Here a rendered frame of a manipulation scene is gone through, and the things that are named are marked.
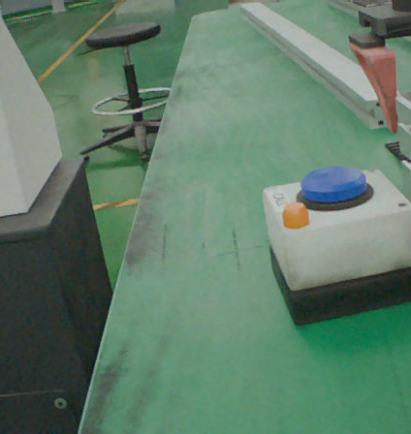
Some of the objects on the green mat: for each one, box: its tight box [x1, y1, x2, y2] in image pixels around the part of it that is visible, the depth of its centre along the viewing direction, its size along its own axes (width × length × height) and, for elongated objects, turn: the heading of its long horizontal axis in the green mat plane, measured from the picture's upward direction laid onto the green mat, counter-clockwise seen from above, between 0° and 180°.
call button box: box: [262, 169, 411, 325], centre depth 50 cm, size 8×10×6 cm
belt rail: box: [239, 2, 407, 130], centre depth 126 cm, size 96×4×3 cm, turn 27°
